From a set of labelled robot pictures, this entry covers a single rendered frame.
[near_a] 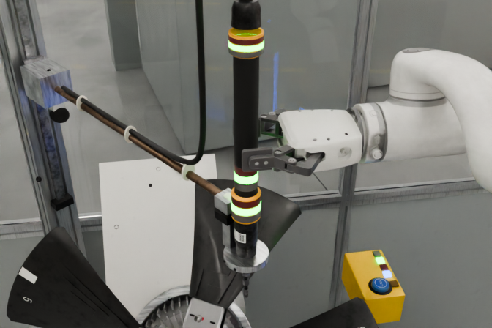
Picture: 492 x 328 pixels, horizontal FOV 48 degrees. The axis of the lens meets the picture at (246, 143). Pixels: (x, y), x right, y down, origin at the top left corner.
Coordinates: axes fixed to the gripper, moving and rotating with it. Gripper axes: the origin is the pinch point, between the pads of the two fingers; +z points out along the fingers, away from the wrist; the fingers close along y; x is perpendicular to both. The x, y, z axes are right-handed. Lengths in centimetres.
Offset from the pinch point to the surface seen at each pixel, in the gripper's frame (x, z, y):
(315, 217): -72, -34, 70
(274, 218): -24.4, -7.3, 13.2
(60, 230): -21.7, 29.8, 12.5
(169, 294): -48, 13, 21
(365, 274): -58, -34, 29
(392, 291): -58, -38, 23
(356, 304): -43.5, -23.0, 8.0
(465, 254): -96, -90, 70
